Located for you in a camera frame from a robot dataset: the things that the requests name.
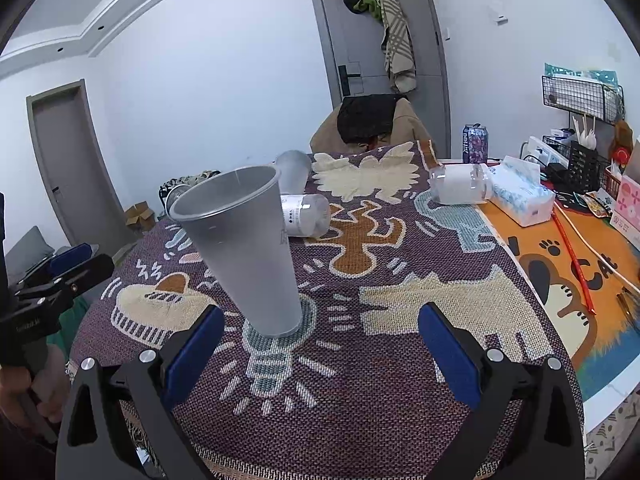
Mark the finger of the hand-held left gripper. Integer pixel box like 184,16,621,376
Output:
22,243,99,286
11,254,116,311

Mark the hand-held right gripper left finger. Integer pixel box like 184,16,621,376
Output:
54,304,226,480

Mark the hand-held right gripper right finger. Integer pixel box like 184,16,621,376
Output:
417,301,587,480

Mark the grey translucent plastic cup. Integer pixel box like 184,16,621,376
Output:
274,150,314,196
169,164,304,338

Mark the person's left hand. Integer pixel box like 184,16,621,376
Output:
29,346,69,425

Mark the green cloth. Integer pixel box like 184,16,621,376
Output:
46,296,83,363

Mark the grey cushion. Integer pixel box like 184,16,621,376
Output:
4,226,57,283

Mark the cardboard box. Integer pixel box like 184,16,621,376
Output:
124,201,157,234

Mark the plain grey door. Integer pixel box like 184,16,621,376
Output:
26,80,137,247

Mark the printed woven blanket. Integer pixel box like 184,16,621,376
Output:
67,137,586,480

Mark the orange cat mat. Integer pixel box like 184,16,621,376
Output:
477,192,640,406

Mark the patterned bag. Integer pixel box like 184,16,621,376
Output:
159,170,222,207

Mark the red stick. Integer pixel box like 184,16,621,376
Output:
550,207,598,317

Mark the clear jar with white roll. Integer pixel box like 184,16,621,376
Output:
428,162,496,206

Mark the blue white tissue pack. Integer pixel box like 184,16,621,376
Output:
489,155,556,227

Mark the clear plastic bottle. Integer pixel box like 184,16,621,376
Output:
280,193,332,238

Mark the white stick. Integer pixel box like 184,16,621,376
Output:
556,204,640,295

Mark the snack packet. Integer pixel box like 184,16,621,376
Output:
582,189,615,219

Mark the purple drink can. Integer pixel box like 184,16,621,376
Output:
462,123,490,165

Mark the white power strip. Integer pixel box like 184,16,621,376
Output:
520,135,572,169

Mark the pink box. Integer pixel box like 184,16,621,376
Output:
613,174,640,235

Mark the black mesh basket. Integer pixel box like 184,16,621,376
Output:
567,140,614,194

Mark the black cloth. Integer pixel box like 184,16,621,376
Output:
336,94,408,144

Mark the white plastic cutlery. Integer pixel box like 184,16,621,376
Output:
572,114,599,151

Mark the brown plush toy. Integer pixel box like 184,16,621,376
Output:
607,120,636,167

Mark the teal patterned paper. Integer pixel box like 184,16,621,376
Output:
543,62,619,87

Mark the plaid scarf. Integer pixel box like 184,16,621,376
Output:
372,0,419,94

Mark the grey door with lock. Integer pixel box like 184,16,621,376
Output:
305,0,453,157

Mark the black wire wall rack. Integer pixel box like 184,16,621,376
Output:
541,74,626,127

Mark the black door handle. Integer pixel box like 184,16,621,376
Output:
338,65,362,97

